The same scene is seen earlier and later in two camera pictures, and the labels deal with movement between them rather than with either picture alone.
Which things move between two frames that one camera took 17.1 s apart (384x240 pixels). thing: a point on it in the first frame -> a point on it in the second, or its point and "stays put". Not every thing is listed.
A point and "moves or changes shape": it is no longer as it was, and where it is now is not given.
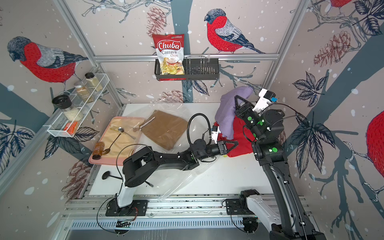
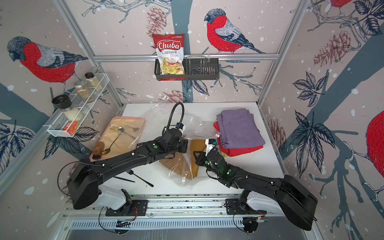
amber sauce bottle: [98, 150] stays put
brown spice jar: [83, 92] stays put
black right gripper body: [252, 121] -> [208, 166]
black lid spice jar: [64, 102] stays put
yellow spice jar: [90, 78] stays put
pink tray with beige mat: [120, 137] stays put
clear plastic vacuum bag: [166, 127] moves or changes shape
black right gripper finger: [247, 105] -> [200, 157]
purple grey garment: [225, 111] moves or changes shape
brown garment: [164, 129] moves or changes shape
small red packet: [70, 127] stays put
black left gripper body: [212, 150] -> [181, 147]
